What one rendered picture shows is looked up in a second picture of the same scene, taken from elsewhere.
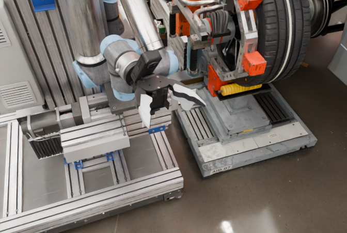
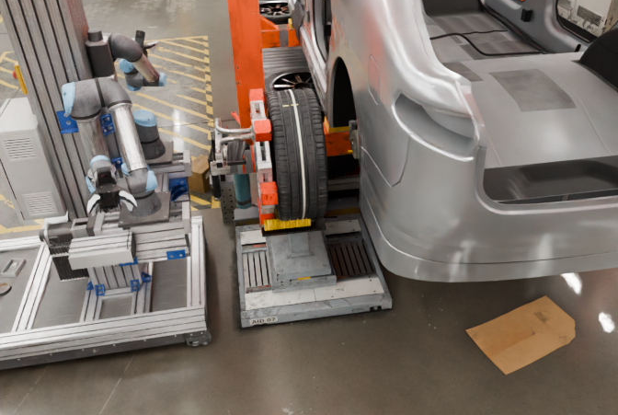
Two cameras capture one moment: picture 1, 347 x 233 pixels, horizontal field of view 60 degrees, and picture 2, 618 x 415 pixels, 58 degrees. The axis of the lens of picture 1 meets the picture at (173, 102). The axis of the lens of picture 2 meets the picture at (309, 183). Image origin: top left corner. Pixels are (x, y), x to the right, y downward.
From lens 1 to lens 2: 1.42 m
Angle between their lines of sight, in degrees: 13
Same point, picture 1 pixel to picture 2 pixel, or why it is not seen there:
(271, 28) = (280, 159)
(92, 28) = (98, 150)
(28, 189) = (43, 310)
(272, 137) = (337, 292)
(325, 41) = not seen: hidden behind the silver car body
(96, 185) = (113, 314)
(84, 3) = (91, 131)
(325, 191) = (380, 359)
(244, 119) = (301, 264)
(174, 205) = (198, 352)
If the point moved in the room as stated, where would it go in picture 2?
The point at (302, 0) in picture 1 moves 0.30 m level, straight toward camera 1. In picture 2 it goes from (315, 135) to (277, 166)
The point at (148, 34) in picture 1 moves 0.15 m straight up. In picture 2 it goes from (131, 157) to (124, 122)
